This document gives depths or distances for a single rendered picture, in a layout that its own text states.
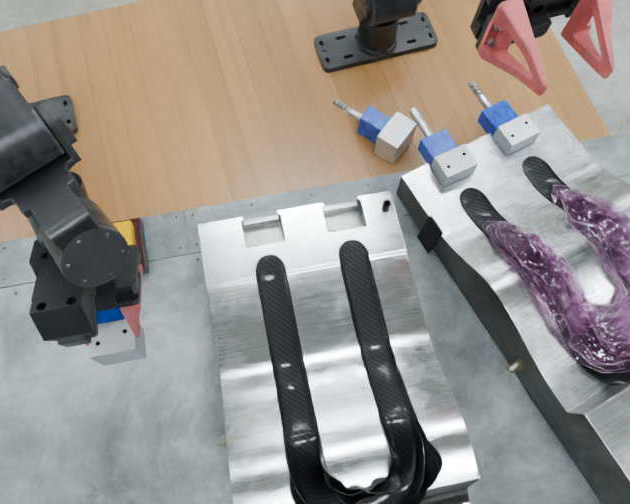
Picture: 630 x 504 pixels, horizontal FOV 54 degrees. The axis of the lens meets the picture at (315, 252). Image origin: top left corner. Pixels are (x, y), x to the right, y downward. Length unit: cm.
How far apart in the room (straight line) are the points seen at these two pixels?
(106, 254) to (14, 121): 13
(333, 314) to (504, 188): 31
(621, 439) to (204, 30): 86
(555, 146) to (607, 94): 127
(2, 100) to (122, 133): 47
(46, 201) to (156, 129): 48
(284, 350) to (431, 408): 19
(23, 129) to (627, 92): 197
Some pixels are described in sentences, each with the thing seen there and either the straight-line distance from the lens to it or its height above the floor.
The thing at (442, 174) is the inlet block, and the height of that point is 87.
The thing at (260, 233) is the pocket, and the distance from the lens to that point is 83.
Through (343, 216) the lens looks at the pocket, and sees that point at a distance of 84.
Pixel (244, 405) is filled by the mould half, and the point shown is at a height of 90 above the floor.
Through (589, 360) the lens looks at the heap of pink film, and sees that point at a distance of 83.
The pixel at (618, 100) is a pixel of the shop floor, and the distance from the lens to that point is 224.
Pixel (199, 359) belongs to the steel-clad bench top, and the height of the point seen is 80.
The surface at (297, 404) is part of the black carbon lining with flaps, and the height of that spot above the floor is 90.
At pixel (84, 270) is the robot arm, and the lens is 54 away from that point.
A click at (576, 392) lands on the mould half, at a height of 87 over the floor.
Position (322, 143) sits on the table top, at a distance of 97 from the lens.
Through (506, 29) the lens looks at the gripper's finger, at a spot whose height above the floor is 121.
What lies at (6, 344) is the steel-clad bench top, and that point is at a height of 80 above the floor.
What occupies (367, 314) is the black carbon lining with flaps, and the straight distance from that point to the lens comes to 78.
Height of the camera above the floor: 163
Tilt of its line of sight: 68 degrees down
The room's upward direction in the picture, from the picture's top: 3 degrees clockwise
